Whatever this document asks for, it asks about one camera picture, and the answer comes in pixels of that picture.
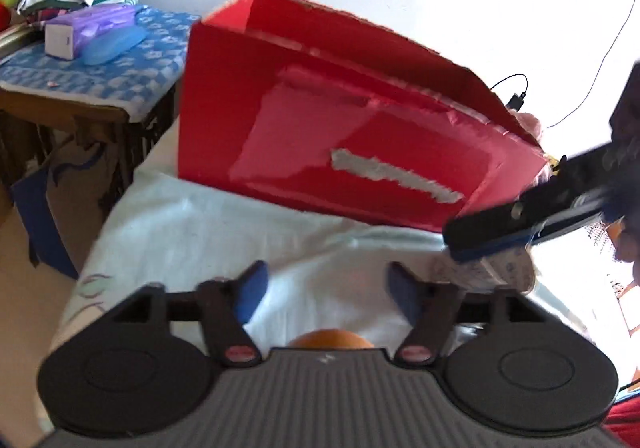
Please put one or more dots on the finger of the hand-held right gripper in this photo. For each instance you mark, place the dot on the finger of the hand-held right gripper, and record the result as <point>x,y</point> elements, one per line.
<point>500,223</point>

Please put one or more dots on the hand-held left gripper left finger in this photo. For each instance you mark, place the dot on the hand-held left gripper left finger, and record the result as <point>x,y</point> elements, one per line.
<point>252,288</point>

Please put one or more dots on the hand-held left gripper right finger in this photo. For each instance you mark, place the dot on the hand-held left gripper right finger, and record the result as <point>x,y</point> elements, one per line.
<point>405,293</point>

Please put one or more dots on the printed tape roll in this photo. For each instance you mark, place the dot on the printed tape roll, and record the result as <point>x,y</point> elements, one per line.
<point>500,272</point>

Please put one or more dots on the brown gourd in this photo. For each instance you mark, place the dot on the brown gourd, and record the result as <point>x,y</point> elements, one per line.
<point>330,339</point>

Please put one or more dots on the large red cardboard box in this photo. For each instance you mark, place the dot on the large red cardboard box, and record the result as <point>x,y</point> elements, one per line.
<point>225,128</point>

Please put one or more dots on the pale green bear-print sheet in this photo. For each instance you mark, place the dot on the pale green bear-print sheet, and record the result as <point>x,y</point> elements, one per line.
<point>175,228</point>

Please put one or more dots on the pink plush toy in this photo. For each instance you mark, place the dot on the pink plush toy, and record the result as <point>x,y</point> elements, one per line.
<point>530,126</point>

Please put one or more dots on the black charger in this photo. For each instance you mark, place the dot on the black charger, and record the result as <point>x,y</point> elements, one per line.
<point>516,101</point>

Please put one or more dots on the black plastic crate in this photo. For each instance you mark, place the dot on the black plastic crate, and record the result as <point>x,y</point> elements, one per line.
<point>150,128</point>

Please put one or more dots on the blue paper bag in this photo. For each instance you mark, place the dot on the blue paper bag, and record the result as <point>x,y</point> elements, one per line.
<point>30,218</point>

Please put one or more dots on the blue checkered towel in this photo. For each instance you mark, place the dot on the blue checkered towel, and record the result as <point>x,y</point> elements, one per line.
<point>145,73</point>

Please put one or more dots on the blue glasses case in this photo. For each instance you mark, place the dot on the blue glasses case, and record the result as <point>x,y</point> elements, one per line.
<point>110,46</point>

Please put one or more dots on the purple tissue pack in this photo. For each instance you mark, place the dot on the purple tissue pack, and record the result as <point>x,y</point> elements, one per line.
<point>95,23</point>

